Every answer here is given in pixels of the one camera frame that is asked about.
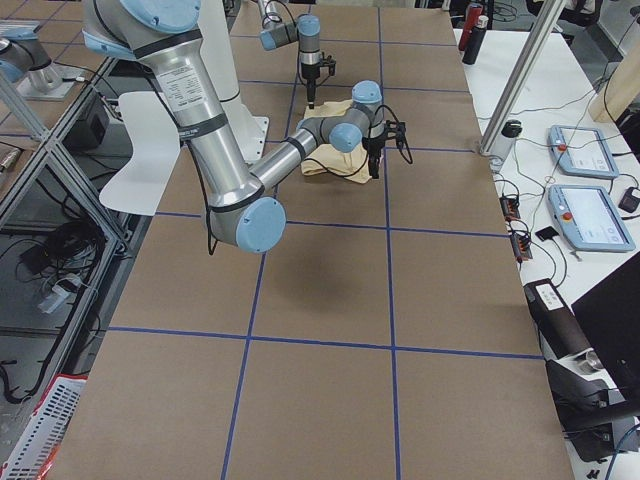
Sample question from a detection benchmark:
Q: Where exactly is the cream long-sleeve printed shirt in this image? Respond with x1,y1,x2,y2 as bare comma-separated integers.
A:
300,100,372,184

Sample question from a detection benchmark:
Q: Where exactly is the upper blue teach pendant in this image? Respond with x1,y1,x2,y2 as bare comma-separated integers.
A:
548,125,620,180

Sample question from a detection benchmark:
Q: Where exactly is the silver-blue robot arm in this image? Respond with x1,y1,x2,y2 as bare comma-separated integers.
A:
257,1,324,109
82,1,385,253

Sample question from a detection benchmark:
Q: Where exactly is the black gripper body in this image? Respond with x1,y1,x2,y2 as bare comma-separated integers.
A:
300,63,321,83
363,137,384,159

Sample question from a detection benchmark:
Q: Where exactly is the black water bottle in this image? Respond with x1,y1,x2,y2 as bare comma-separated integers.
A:
462,15,489,65

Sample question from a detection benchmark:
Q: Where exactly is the white plastic chair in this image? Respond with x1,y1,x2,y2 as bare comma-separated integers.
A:
99,91,180,216

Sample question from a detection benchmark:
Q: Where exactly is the black box white label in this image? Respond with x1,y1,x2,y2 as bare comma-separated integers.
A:
523,279,593,359

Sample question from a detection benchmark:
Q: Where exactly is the lower blue teach pendant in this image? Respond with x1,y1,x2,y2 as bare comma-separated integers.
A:
547,185,636,253

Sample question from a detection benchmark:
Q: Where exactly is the red water bottle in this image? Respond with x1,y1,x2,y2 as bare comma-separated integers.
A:
458,1,484,52

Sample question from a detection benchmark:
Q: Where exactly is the white red plastic basket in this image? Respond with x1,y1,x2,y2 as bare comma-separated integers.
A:
1,374,87,479

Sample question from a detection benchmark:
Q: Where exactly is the clear bottle black cap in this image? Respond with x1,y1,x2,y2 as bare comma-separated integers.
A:
490,119,522,173

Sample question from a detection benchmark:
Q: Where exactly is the black monitor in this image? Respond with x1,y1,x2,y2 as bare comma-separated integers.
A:
572,255,639,398

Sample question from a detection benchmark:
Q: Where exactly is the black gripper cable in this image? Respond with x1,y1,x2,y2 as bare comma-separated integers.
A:
304,104,415,179

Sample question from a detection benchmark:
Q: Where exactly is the brown paper table cover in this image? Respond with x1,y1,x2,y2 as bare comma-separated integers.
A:
50,6,573,479

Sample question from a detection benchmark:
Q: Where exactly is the aluminium frame post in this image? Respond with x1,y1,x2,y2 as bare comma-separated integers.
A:
479,0,565,155

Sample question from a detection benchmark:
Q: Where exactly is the blue teach pendant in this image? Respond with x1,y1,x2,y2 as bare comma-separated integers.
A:
548,125,620,180
547,185,636,253

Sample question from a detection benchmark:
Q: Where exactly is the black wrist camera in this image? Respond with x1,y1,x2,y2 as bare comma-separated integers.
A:
320,52,336,77
385,120,406,149

